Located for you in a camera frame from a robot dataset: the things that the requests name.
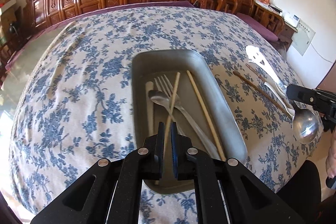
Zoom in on dark brown chopstick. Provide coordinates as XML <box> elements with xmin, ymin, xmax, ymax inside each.
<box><xmin>232</xmin><ymin>71</ymin><xmax>289</xmax><ymax>114</ymax></box>
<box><xmin>245</xmin><ymin>64</ymin><xmax>267</xmax><ymax>82</ymax></box>

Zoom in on white distribution box door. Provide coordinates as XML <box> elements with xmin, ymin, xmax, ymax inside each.
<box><xmin>291</xmin><ymin>18</ymin><xmax>316</xmax><ymax>57</ymax></box>

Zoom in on wooden side table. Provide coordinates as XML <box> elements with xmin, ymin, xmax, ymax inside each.
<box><xmin>278</xmin><ymin>17</ymin><xmax>299</xmax><ymax>53</ymax></box>

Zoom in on rectangular metal container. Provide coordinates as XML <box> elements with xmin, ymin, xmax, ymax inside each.
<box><xmin>131</xmin><ymin>49</ymin><xmax>248</xmax><ymax>194</ymax></box>

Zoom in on person's black trousers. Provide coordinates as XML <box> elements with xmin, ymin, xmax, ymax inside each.
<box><xmin>278</xmin><ymin>160</ymin><xmax>322</xmax><ymax>216</ymax></box>

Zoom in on purple armchair cushion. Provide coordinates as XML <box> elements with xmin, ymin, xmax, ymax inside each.
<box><xmin>236</xmin><ymin>13</ymin><xmax>279</xmax><ymax>42</ymax></box>

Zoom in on white device blue label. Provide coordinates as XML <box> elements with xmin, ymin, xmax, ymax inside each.
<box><xmin>285</xmin><ymin>10</ymin><xmax>300</xmax><ymax>28</ymax></box>

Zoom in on blue floral tablecloth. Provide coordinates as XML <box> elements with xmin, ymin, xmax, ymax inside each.
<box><xmin>10</xmin><ymin>7</ymin><xmax>322</xmax><ymax>224</ymax></box>

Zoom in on metal fork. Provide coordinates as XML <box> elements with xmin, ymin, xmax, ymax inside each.
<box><xmin>154</xmin><ymin>74</ymin><xmax>221</xmax><ymax>160</ymax></box>

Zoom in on white wall cable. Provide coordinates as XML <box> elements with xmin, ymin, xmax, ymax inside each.
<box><xmin>312</xmin><ymin>42</ymin><xmax>336</xmax><ymax>65</ymax></box>

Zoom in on person's right hand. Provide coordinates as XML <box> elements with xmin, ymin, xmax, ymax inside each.
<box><xmin>325</xmin><ymin>132</ymin><xmax>336</xmax><ymax>180</ymax></box>

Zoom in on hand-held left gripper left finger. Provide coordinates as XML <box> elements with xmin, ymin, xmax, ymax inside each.
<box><xmin>30</xmin><ymin>122</ymin><xmax>165</xmax><ymax>224</ymax></box>

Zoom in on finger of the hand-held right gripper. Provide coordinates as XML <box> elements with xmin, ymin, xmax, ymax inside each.
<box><xmin>286</xmin><ymin>84</ymin><xmax>320</xmax><ymax>107</ymax></box>

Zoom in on large metal spoon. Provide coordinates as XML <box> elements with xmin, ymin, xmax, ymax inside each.
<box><xmin>245</xmin><ymin>45</ymin><xmax>320</xmax><ymax>145</ymax></box>

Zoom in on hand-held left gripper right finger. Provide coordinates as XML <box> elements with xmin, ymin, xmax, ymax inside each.
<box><xmin>170</xmin><ymin>122</ymin><xmax>307</xmax><ymax>224</ymax></box>

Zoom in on small metal spoon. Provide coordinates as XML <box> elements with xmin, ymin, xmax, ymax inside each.
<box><xmin>148</xmin><ymin>90</ymin><xmax>186</xmax><ymax>136</ymax></box>

